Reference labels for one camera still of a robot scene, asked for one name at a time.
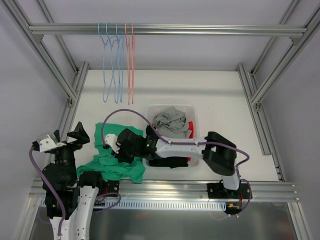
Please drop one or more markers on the grey tank top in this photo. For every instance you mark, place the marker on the grey tank top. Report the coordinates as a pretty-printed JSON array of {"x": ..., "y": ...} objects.
[{"x": 173, "y": 119}]

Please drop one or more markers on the front aluminium rail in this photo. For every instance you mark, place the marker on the front aluminium rail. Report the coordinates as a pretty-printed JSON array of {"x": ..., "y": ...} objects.
[{"x": 183, "y": 190}]

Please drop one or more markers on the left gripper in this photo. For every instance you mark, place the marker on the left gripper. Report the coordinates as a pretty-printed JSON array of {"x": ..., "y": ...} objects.
[{"x": 66, "y": 145}]

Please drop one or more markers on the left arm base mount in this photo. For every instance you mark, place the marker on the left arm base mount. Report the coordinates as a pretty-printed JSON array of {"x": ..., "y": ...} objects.
[{"x": 111, "y": 187}]

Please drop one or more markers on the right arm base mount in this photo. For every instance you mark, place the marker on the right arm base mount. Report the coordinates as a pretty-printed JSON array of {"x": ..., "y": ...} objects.
[{"x": 216, "y": 190}]

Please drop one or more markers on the white plastic basket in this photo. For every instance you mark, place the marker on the white plastic basket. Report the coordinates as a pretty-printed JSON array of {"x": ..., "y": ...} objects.
[{"x": 191, "y": 114}]

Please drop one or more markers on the light blue hanger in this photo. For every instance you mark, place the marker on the light blue hanger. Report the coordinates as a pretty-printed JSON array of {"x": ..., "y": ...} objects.
[
  {"x": 106, "y": 90},
  {"x": 112, "y": 54},
  {"x": 120, "y": 65}
]

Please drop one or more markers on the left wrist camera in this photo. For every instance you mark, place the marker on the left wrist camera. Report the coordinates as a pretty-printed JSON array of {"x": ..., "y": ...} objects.
[{"x": 46, "y": 143}]

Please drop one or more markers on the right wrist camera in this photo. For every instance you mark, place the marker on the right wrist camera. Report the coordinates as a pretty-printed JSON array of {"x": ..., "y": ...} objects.
[{"x": 110, "y": 141}]

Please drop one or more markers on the pink hanger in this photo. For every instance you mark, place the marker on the pink hanger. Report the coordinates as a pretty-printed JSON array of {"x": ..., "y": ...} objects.
[
  {"x": 129, "y": 65},
  {"x": 133, "y": 51}
]

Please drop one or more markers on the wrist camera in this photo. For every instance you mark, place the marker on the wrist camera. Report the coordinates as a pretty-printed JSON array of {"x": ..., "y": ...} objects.
[
  {"x": 46, "y": 143},
  {"x": 110, "y": 141}
]

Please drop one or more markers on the slotted cable duct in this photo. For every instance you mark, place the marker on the slotted cable duct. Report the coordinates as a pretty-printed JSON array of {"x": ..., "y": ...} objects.
[{"x": 193, "y": 205}]

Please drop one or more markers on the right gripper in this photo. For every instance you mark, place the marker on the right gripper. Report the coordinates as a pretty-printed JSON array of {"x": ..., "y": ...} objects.
[{"x": 123, "y": 149}]

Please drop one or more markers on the right aluminium frame post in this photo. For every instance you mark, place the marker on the right aluminium frame post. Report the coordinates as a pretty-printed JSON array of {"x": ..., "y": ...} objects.
[{"x": 254, "y": 94}]

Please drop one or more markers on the green tank top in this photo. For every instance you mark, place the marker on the green tank top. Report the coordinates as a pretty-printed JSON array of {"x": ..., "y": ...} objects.
[{"x": 105, "y": 163}]

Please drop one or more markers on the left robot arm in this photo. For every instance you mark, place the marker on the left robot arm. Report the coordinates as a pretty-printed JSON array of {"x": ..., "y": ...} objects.
[{"x": 69, "y": 199}]

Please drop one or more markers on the black tank top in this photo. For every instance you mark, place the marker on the black tank top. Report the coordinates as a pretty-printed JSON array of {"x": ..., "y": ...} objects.
[{"x": 171, "y": 162}]

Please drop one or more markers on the red tank top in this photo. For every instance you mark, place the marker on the red tank top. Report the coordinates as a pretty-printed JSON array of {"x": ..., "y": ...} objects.
[{"x": 190, "y": 130}]

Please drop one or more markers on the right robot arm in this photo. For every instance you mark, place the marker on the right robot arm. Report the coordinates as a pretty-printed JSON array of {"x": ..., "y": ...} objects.
[{"x": 215, "y": 150}]

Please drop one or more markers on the aluminium hanging rail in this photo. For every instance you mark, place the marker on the aluminium hanging rail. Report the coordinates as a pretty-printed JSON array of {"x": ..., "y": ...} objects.
[{"x": 278, "y": 30}]

